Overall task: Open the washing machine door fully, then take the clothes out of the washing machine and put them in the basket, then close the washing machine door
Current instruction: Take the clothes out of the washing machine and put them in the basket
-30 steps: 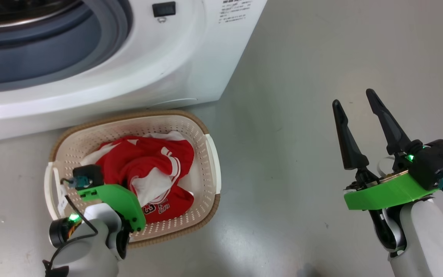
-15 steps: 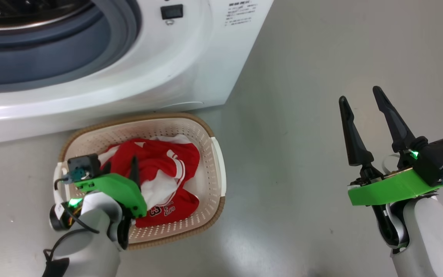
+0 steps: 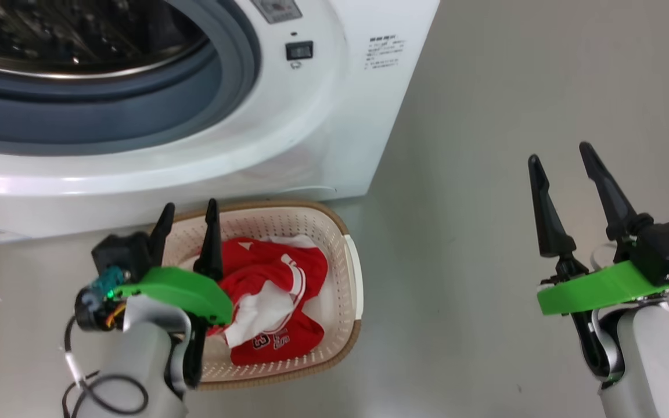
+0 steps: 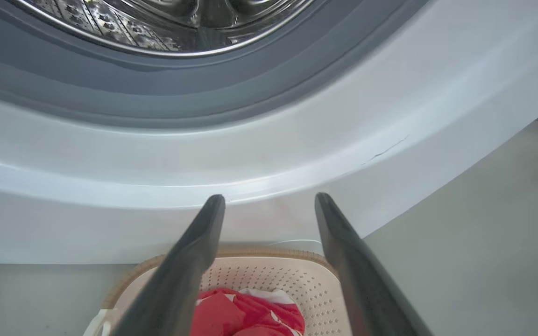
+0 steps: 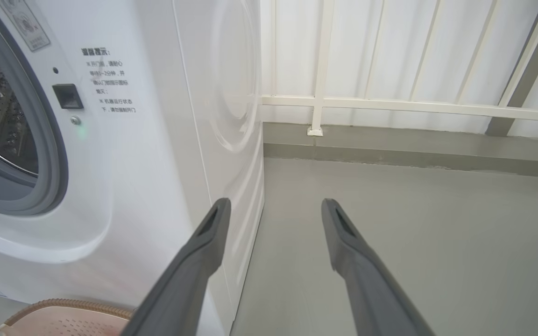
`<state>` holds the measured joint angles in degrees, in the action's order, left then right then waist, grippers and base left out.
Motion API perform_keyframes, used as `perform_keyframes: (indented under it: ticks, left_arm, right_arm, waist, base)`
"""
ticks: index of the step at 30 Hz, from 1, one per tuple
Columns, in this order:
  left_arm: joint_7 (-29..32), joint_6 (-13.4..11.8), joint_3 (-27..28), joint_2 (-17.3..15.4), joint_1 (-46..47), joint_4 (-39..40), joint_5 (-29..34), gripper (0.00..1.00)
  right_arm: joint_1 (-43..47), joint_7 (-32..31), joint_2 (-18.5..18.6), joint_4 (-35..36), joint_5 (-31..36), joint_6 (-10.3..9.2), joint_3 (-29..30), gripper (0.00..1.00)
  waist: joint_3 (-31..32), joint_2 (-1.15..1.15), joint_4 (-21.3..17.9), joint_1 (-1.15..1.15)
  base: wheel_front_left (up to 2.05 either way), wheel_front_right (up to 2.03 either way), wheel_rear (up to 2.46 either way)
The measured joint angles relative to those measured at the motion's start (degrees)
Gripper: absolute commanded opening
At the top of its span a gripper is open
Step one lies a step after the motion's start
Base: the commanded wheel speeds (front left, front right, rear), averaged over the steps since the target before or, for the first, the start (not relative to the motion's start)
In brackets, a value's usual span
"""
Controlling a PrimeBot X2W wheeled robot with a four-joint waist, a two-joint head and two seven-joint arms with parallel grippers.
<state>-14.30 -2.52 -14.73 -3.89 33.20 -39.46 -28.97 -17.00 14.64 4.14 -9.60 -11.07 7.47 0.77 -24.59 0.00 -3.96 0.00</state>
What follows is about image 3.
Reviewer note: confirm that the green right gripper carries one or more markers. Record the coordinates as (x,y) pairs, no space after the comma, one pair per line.
(601,287)

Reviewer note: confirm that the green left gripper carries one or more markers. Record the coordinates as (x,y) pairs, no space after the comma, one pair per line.
(183,290)

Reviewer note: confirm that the red and white jersey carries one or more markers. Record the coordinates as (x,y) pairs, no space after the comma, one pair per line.
(276,342)

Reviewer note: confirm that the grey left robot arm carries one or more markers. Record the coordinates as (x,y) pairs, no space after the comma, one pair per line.
(137,371)

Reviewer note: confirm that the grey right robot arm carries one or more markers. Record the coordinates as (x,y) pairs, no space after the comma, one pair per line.
(659,360)

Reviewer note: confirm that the cream basket with brown rim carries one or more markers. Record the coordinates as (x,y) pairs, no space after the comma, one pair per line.
(334,244)

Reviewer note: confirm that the washer drum opening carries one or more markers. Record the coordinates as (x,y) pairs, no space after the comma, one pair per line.
(79,110)

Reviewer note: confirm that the white washing machine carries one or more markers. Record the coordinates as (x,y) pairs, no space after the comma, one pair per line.
(340,116)

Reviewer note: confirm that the round white filter cover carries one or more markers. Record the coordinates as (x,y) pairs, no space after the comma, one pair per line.
(311,193)

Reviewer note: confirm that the grey warning sticker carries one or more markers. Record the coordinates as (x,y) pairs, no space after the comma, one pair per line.
(276,10)

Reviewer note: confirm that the small printed text label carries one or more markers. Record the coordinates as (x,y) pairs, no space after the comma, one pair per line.
(385,53)

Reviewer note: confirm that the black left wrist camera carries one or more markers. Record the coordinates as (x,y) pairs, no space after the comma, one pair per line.
(122,252)

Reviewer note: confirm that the teal left camera connector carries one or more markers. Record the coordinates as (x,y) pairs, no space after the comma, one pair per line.
(108,281)

